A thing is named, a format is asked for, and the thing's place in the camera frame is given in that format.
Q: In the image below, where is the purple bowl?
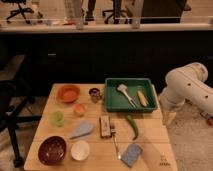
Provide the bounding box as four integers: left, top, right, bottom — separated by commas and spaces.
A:
38, 136, 67, 166

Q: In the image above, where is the green plastic tray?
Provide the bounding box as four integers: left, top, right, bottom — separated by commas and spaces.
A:
104, 78, 157, 113

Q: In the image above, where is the small orange apple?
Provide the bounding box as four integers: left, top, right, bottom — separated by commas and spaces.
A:
73, 104, 86, 117

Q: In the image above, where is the dark metal cup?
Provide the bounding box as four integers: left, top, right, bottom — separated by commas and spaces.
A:
89, 88, 102, 103

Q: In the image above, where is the orange bowl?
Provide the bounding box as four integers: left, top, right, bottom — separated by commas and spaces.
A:
57, 84, 80, 103

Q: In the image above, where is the green chili pepper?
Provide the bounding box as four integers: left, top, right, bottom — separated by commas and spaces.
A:
126, 115, 138, 140

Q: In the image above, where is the brown rectangular block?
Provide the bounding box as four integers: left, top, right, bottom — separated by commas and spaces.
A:
99, 116, 111, 138

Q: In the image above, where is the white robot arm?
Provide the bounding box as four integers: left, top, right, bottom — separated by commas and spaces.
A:
159, 62, 213, 125

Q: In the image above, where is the green cup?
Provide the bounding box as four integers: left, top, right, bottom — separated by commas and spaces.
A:
51, 111, 64, 127

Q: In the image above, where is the silver fork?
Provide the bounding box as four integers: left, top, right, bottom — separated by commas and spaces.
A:
110, 125, 121, 160

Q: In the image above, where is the small white bowl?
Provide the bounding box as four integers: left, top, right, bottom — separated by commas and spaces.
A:
71, 140, 90, 161

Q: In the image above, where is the yellow corn cob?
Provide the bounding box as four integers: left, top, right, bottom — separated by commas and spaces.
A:
137, 90, 148, 106

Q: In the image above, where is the blue sponge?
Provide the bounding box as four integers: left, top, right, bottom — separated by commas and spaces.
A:
121, 143, 142, 168

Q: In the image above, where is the black office chair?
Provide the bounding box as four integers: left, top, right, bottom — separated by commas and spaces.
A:
1, 0, 43, 24

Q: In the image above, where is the black chair left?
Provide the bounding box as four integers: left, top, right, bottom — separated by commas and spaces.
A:
0, 54, 43, 168

